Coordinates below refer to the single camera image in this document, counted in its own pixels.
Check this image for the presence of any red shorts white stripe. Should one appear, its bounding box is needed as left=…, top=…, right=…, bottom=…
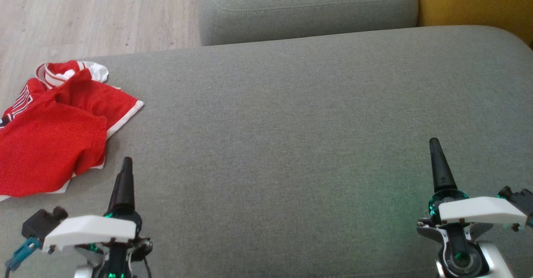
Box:
left=0, top=69, right=145, bottom=198

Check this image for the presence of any grey sofa seat cushion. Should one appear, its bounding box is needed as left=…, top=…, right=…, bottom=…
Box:
left=0, top=25, right=533, bottom=278

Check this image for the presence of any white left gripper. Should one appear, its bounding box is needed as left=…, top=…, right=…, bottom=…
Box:
left=43, top=157, right=152, bottom=278

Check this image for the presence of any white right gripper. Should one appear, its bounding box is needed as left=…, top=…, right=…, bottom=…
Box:
left=416, top=138, right=527, bottom=278

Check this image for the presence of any yellow cushion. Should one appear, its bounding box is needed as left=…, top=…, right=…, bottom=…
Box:
left=414, top=0, right=533, bottom=48

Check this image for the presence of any grey sofa back cushion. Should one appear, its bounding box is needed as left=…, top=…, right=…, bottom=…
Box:
left=199, top=0, right=419, bottom=47

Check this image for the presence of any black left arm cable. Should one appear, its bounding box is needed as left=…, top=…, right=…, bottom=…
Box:
left=5, top=236, right=43, bottom=272

